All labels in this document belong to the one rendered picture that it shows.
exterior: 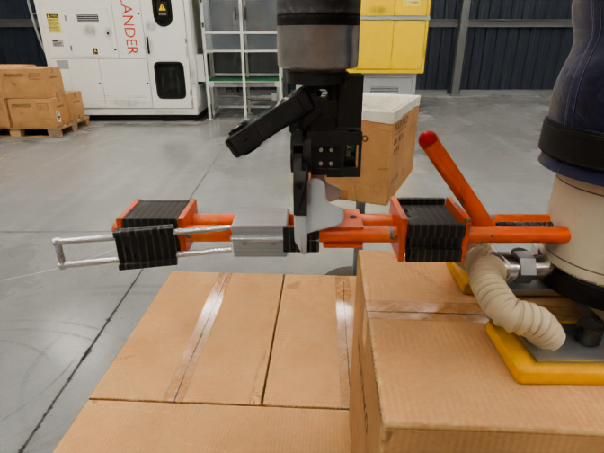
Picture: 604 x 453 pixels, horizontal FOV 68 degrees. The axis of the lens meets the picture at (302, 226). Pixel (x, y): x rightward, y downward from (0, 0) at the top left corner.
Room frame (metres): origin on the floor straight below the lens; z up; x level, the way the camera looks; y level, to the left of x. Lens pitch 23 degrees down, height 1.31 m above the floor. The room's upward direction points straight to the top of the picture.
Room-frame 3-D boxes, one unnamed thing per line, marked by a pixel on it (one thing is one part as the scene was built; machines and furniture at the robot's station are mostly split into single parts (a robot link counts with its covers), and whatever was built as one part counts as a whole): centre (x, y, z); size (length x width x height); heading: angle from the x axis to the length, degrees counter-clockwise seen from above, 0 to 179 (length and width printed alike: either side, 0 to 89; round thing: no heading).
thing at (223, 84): (7.94, 0.95, 0.32); 1.25 x 0.52 x 0.63; 90
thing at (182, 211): (0.54, 0.19, 1.07); 0.08 x 0.07 x 0.05; 89
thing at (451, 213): (0.53, -0.16, 1.07); 0.10 x 0.08 x 0.06; 179
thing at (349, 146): (0.53, -0.03, 1.21); 0.09 x 0.08 x 0.12; 88
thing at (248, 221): (0.54, 0.05, 1.07); 0.07 x 0.07 x 0.04; 89
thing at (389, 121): (2.17, -0.30, 0.82); 0.60 x 0.40 x 0.40; 156
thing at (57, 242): (0.48, 0.13, 1.07); 0.31 x 0.03 x 0.05; 102
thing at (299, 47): (0.54, -0.02, 1.29); 0.10 x 0.09 x 0.05; 178
